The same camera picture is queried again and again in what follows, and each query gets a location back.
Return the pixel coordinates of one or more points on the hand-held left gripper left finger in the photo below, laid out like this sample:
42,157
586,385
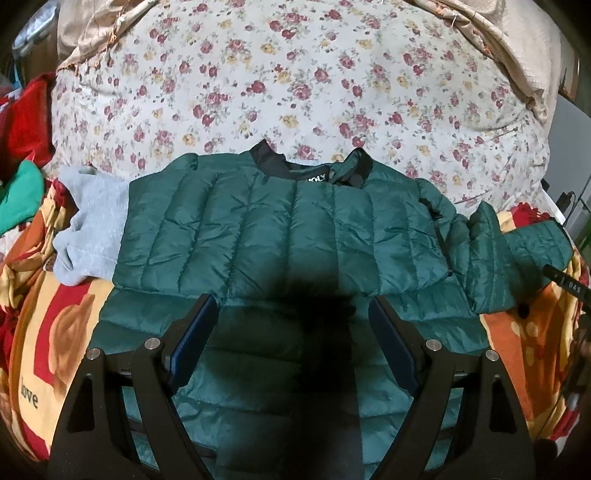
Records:
191,337

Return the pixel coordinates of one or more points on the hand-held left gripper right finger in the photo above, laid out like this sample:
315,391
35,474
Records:
392,341

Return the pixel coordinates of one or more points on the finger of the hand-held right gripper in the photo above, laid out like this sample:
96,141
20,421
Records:
565,281

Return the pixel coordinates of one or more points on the green quilted puffer jacket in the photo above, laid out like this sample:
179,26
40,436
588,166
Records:
295,240

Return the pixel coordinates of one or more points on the printed orange red blanket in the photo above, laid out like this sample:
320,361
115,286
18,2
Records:
51,350

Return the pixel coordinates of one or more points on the grey sweatshirt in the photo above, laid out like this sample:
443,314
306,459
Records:
90,221

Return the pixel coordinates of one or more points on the green cloth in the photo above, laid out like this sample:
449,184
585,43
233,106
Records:
18,191

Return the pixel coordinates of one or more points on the cream knitted blanket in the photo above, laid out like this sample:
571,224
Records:
508,50

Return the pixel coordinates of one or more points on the red cloth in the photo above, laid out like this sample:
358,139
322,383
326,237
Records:
27,117

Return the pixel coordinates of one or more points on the floral quilt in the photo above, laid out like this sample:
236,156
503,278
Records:
295,83

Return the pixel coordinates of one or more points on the beige cloth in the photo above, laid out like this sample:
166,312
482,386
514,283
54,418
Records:
87,32

